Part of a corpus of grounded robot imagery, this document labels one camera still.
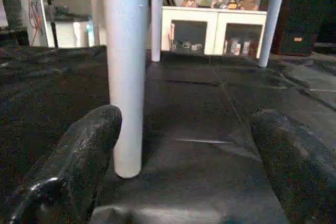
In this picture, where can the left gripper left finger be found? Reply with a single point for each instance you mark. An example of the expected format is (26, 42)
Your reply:
(73, 166)

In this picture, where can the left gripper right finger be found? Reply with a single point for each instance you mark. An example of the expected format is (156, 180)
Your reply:
(302, 166)

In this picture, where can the white plastic table leg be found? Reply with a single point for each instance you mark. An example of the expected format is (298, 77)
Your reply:
(126, 77)
(157, 19)
(273, 19)

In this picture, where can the black box orange label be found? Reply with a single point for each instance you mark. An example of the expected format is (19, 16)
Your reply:
(299, 14)

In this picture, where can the white glass door cabinet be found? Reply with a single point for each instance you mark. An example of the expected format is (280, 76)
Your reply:
(210, 30)

